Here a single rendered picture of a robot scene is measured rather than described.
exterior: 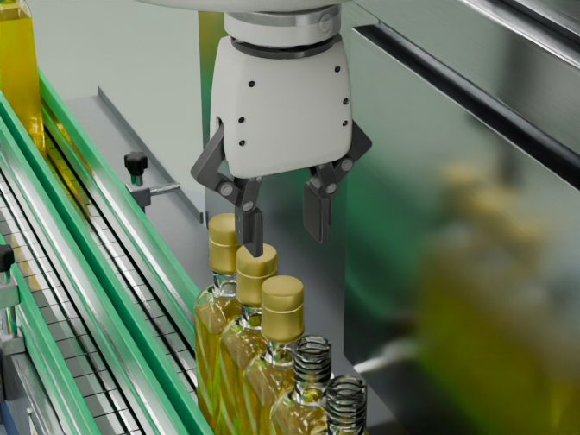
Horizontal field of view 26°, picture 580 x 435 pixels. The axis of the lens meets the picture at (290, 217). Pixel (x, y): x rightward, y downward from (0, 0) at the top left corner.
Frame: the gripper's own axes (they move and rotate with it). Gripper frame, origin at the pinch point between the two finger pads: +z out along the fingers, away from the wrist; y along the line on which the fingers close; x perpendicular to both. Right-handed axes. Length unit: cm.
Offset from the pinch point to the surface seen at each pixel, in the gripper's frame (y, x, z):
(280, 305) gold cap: 0.9, 1.4, 6.7
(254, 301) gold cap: 0.9, -4.3, 9.7
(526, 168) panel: -11.8, 14.4, -8.7
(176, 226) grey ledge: -11, -61, 34
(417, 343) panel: -11.8, 1.4, 14.0
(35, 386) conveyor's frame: 15, -34, 34
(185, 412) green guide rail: 4.4, -13.5, 26.7
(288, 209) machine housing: -14.8, -32.3, 18.2
